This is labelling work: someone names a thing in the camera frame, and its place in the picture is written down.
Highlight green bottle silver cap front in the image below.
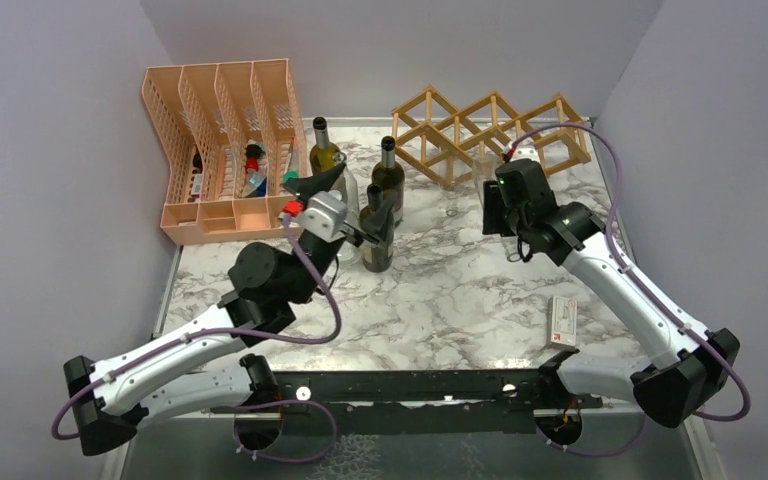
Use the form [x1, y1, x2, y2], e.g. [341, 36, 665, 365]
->
[371, 136, 405, 227]

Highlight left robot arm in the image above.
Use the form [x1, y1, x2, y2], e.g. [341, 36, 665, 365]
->
[60, 166, 394, 456]

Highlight green bottle black cap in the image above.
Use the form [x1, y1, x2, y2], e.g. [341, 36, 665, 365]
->
[361, 183, 393, 273]

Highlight squat clear glass bottle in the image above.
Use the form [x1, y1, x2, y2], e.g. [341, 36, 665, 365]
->
[336, 237, 364, 267]

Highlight green bottle silver cap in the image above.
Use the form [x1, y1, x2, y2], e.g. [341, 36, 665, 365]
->
[371, 136, 405, 227]
[309, 116, 340, 175]

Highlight green bottle silver cap rear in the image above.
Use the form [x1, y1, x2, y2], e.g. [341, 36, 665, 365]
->
[309, 116, 340, 175]

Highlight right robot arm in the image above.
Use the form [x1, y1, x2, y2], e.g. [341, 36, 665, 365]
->
[483, 158, 740, 428]

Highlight peach plastic file organizer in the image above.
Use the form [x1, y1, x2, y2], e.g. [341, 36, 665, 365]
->
[142, 59, 310, 246]

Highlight small white red box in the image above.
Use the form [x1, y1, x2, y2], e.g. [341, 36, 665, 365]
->
[547, 296, 578, 350]

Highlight wooden lattice wine rack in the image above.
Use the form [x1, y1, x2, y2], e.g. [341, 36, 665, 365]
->
[391, 85, 585, 188]

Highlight small items in organizer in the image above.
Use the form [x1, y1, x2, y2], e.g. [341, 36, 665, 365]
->
[185, 141, 268, 203]

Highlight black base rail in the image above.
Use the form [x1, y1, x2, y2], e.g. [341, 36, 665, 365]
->
[232, 368, 602, 441]

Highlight slim clear glass bottle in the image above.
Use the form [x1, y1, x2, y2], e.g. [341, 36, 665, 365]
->
[333, 151, 360, 224]

